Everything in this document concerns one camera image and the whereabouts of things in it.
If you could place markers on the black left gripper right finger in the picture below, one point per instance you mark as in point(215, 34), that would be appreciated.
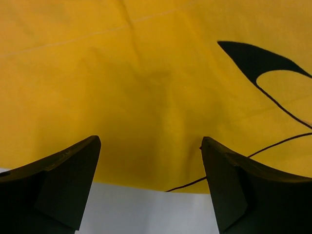
point(251, 198)

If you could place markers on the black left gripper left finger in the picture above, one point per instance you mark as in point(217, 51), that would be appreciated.
point(49, 196)

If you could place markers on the yellow cartoon pillowcase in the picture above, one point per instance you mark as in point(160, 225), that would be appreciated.
point(151, 78)

